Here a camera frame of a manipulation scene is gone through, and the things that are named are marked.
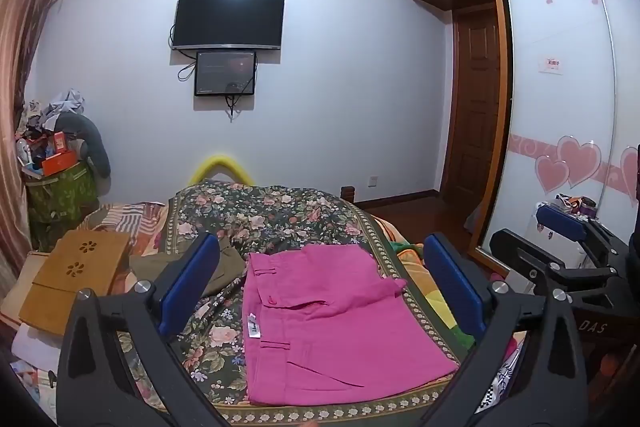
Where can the brown wooden door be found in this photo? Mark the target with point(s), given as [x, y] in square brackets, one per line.
[475, 107]

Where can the checkered patterned cloth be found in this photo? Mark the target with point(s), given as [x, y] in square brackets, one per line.
[497, 387]

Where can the pile of grey clothes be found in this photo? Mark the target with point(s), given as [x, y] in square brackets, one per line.
[60, 104]

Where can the olive green pants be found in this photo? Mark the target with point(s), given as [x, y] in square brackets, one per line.
[227, 264]

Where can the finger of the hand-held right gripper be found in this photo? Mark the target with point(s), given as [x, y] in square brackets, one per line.
[515, 252]
[560, 222]

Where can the dark floral blanket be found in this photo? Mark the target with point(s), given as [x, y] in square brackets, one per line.
[280, 217]

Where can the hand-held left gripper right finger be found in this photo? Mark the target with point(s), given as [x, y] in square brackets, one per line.
[452, 287]

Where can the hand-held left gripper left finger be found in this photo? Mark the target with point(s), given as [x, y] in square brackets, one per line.
[192, 279]

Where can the green patterned bag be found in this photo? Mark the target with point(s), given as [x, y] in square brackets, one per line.
[60, 197]

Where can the wall-mounted black television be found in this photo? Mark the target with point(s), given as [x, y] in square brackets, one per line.
[227, 17]

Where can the white wall socket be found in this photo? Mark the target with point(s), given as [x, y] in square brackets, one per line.
[372, 180]

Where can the white paper stack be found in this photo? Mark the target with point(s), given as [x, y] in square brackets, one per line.
[35, 347]

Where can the grey plush pillow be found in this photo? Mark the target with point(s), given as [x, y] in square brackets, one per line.
[95, 142]

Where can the orange yellow green blanket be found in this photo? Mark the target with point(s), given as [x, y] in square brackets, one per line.
[435, 292]

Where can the small black monitor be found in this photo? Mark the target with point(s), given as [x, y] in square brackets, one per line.
[225, 72]

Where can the orange box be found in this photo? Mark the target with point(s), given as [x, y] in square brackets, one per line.
[60, 163]

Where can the pink pants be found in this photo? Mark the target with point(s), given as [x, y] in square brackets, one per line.
[340, 332]

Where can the striped bed sheet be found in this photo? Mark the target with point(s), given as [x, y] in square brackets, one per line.
[130, 217]

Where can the striped brown curtain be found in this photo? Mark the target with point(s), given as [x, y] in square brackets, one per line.
[15, 57]

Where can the wooden lap table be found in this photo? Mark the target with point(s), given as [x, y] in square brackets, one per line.
[60, 287]

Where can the small brown box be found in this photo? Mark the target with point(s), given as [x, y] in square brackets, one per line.
[347, 193]

